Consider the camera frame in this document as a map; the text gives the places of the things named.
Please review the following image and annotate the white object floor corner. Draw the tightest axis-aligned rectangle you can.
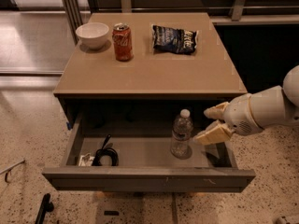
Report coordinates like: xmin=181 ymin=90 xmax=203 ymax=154
xmin=276 ymin=215 xmax=299 ymax=224

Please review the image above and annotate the dark blue chip bag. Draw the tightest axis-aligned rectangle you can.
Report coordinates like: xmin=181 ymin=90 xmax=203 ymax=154
xmin=151 ymin=25 xmax=198 ymax=54

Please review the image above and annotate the orange soda can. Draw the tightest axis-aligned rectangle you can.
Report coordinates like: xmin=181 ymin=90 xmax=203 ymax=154
xmin=112 ymin=23 xmax=133 ymax=62

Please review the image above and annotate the small white paper packet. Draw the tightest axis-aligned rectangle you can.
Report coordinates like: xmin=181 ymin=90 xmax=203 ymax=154
xmin=78 ymin=153 xmax=94 ymax=166

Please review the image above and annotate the open grey top drawer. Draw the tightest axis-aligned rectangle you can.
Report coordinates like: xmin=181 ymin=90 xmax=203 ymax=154
xmin=43 ymin=110 xmax=255 ymax=192

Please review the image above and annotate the thin metal rod on floor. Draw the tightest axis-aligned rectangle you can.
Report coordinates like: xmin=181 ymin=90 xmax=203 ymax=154
xmin=0 ymin=159 xmax=25 ymax=182

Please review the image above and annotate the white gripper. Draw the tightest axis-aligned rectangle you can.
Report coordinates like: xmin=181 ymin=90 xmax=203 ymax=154
xmin=193 ymin=93 xmax=263 ymax=146

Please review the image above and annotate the black object on floor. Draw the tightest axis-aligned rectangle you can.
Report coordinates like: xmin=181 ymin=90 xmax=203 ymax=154
xmin=35 ymin=193 xmax=54 ymax=224

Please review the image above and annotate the clear plastic water bottle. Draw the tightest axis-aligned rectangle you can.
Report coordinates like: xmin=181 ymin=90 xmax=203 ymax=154
xmin=170 ymin=109 xmax=193 ymax=158

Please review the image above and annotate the brown cabinet with counter top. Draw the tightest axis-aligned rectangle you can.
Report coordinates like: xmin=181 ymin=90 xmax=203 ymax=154
xmin=54 ymin=13 xmax=247 ymax=122

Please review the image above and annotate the coiled black cable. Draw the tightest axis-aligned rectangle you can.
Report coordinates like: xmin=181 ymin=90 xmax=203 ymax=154
xmin=91 ymin=133 xmax=120 ymax=167

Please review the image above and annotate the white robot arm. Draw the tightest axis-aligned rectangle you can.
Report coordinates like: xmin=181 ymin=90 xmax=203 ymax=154
xmin=193 ymin=66 xmax=299 ymax=145

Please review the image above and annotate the white ceramic bowl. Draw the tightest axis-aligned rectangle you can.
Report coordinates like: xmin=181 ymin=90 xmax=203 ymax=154
xmin=76 ymin=22 xmax=109 ymax=49

